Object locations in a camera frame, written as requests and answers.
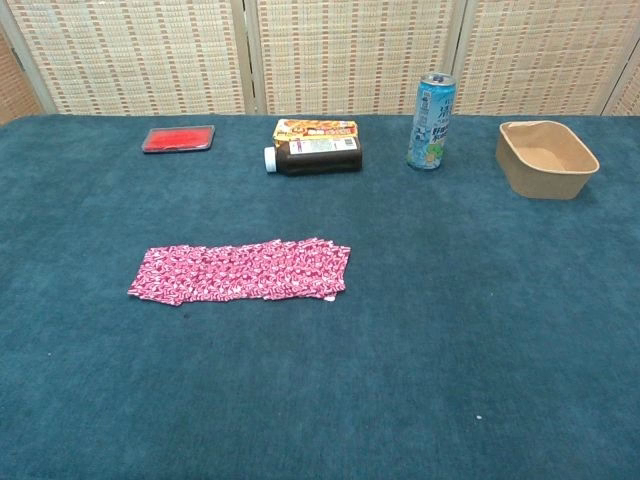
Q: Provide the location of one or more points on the pink patterned cloth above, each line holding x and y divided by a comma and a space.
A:
260, 272

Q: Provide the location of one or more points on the brown bottle white cap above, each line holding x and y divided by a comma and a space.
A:
320, 159

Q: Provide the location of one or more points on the yellow snack box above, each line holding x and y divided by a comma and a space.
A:
320, 128

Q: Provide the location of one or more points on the teal table cloth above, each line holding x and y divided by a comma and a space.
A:
400, 325

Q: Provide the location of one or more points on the blue drink can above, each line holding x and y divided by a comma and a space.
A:
431, 125

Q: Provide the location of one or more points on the red ink pad tray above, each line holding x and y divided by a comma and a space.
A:
178, 138

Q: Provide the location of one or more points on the woven folding screen panel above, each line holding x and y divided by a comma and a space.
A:
540, 55
627, 97
135, 55
15, 85
350, 55

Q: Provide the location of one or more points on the kraft paper bowl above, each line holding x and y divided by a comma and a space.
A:
545, 175

